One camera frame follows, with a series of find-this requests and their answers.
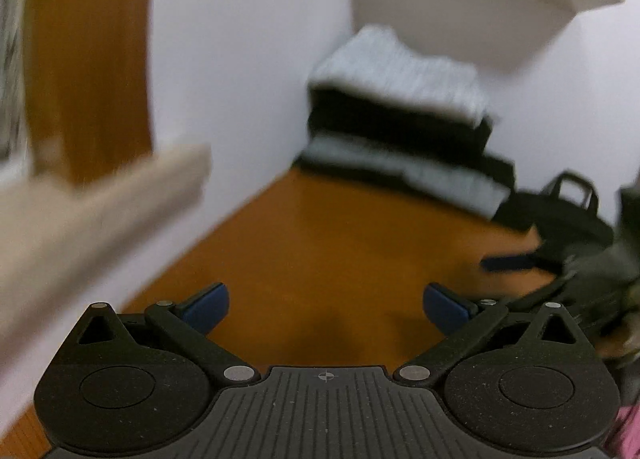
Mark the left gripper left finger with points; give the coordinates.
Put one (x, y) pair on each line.
(185, 327)

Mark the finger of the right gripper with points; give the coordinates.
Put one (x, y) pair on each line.
(523, 261)

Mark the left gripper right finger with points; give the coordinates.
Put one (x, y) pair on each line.
(466, 324)

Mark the white patterned garment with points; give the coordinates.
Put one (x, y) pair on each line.
(375, 64)

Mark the grey folded garment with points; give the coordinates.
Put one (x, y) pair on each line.
(465, 189)

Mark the beige stone window sill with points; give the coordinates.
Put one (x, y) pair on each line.
(51, 232)

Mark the black folded garment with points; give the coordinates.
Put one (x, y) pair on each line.
(418, 134)

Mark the white window blind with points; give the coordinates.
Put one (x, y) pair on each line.
(12, 78)

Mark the wooden window frame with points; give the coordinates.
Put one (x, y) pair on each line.
(87, 105)

